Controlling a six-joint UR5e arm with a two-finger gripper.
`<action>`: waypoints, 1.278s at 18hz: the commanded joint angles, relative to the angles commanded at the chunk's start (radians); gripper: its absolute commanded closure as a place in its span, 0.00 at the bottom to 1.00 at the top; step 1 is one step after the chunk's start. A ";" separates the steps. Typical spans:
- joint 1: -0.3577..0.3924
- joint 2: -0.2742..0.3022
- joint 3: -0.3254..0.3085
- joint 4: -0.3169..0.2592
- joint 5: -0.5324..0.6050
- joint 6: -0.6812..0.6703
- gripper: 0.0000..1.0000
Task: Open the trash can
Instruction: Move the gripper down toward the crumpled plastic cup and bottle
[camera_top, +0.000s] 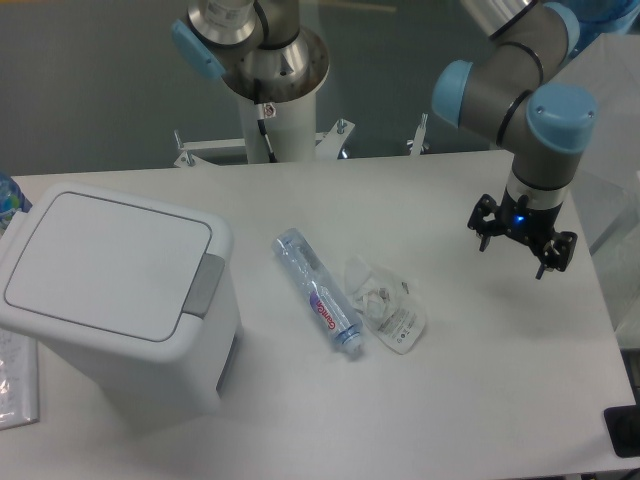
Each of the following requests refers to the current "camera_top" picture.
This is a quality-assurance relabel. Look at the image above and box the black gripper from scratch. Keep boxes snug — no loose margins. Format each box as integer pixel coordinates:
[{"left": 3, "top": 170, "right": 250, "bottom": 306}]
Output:
[{"left": 467, "top": 186, "right": 578, "bottom": 280}]

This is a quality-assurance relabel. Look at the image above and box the robot base with white pedestal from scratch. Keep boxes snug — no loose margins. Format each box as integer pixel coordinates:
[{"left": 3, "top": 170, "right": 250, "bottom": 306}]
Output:
[{"left": 170, "top": 1, "right": 330, "bottom": 137}]

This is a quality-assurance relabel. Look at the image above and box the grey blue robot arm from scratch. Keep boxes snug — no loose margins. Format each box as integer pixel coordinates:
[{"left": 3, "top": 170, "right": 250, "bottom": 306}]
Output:
[{"left": 432, "top": 1, "right": 598, "bottom": 275}]

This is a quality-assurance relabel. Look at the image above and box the white plastic trash can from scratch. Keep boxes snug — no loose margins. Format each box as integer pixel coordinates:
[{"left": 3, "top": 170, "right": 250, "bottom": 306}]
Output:
[{"left": 1, "top": 182, "right": 242, "bottom": 414}]

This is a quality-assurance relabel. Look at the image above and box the white trash can lid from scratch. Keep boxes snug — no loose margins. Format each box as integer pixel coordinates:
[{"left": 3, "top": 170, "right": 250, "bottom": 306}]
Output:
[{"left": 1, "top": 191, "right": 216, "bottom": 343}]

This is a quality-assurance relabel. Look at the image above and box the crumpled clear plastic packaging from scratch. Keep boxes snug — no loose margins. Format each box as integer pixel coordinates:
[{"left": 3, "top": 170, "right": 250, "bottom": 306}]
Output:
[{"left": 344, "top": 256, "right": 427, "bottom": 355}]

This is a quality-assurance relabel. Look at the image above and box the clear plastic water bottle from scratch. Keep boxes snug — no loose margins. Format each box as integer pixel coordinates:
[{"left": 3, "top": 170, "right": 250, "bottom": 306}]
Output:
[{"left": 272, "top": 228, "right": 363, "bottom": 359}]

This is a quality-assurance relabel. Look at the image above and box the black device at edge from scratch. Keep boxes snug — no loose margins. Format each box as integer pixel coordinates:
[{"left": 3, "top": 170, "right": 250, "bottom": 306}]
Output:
[{"left": 604, "top": 405, "right": 639, "bottom": 458}]

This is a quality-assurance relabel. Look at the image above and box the grey lid push button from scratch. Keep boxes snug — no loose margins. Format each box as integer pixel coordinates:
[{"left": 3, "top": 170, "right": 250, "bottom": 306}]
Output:
[{"left": 183, "top": 253, "right": 226, "bottom": 319}]

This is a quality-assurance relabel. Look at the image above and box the blue water bottle at edge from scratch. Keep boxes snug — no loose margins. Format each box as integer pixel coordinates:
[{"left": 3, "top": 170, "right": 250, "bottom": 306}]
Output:
[{"left": 0, "top": 173, "right": 32, "bottom": 234}]

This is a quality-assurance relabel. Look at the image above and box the paper sheet in sleeve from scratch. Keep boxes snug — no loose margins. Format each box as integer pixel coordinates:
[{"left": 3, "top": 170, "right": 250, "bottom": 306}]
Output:
[{"left": 1, "top": 330, "right": 40, "bottom": 430}]

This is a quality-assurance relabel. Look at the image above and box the white metal base frame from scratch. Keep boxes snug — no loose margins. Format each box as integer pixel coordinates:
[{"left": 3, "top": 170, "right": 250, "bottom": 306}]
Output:
[{"left": 172, "top": 113, "right": 431, "bottom": 169}]

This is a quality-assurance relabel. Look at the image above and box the black cable on pedestal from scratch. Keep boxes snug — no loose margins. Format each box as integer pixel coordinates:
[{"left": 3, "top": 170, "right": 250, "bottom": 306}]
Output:
[{"left": 252, "top": 79, "right": 279, "bottom": 164}]

